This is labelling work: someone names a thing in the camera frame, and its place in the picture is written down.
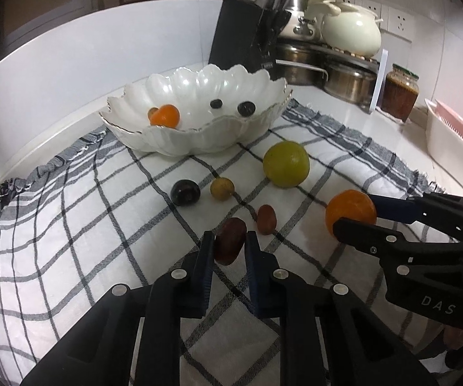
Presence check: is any white ceramic pot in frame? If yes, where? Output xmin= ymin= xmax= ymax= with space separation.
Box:
xmin=321 ymin=2 xmax=383 ymax=56

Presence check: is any glass jar of brown sauce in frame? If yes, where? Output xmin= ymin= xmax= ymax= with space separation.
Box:
xmin=380 ymin=63 xmax=420 ymax=123

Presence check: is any pink plastic colander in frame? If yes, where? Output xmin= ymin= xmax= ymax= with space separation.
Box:
xmin=434 ymin=100 xmax=463 ymax=155

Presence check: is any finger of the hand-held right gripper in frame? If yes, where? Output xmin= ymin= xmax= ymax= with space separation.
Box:
xmin=369 ymin=193 xmax=463 ymax=244
xmin=333 ymin=217 xmax=463 ymax=267

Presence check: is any dark purple plum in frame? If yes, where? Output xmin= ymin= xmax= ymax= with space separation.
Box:
xmin=171 ymin=179 xmax=200 ymax=207

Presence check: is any green round fruit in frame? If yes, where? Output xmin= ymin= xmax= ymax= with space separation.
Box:
xmin=262 ymin=141 xmax=310 ymax=188

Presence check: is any black knife block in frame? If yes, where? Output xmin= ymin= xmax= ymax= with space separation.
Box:
xmin=208 ymin=0 xmax=292 ymax=83

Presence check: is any white wall socket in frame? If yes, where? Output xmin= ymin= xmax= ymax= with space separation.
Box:
xmin=354 ymin=0 xmax=382 ymax=16
xmin=388 ymin=6 xmax=414 ymax=41

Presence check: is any large steel pot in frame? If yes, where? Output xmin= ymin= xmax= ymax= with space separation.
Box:
xmin=276 ymin=42 xmax=329 ymax=86

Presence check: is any white scalloped bowl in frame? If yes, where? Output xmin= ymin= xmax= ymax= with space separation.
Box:
xmin=99 ymin=64 xmax=293 ymax=157

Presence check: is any white plastic basin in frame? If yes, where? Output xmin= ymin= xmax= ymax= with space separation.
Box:
xmin=424 ymin=98 xmax=463 ymax=178

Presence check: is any white pot shelf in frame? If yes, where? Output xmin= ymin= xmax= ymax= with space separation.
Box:
xmin=368 ymin=48 xmax=390 ymax=113

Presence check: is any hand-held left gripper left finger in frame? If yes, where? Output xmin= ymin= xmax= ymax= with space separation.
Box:
xmin=20 ymin=231 xmax=216 ymax=386

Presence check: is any orange tangerine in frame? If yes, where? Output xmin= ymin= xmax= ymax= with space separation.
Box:
xmin=150 ymin=104 xmax=181 ymax=129
xmin=325 ymin=189 xmax=377 ymax=237

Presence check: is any white ceramic spoon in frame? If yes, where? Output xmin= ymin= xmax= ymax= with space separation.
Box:
xmin=306 ymin=0 xmax=351 ymax=17

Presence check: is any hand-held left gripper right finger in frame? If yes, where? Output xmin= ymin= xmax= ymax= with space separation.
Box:
xmin=244 ymin=231 xmax=429 ymax=386

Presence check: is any person's right hand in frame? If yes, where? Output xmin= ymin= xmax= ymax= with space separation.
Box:
xmin=420 ymin=317 xmax=463 ymax=374

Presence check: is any small red jujube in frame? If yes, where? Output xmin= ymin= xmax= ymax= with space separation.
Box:
xmin=257 ymin=204 xmax=277 ymax=234

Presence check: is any black white checkered cloth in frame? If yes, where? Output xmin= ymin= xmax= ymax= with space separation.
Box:
xmin=0 ymin=98 xmax=437 ymax=386

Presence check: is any steel pot with glass lid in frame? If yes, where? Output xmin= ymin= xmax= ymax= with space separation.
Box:
xmin=284 ymin=0 xmax=321 ymax=41

